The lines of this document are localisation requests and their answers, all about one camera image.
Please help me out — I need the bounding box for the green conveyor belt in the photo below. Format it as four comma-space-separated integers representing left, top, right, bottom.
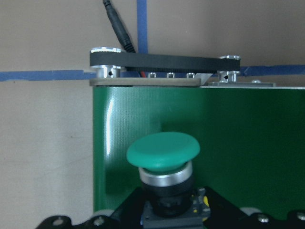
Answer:
90, 47, 305, 218

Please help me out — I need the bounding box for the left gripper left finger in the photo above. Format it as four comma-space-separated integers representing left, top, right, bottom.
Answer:
35, 187, 146, 229

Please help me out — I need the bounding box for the red black wire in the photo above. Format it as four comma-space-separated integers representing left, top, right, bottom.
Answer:
102, 0, 138, 53

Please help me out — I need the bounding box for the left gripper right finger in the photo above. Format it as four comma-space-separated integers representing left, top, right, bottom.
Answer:
203, 186, 305, 229

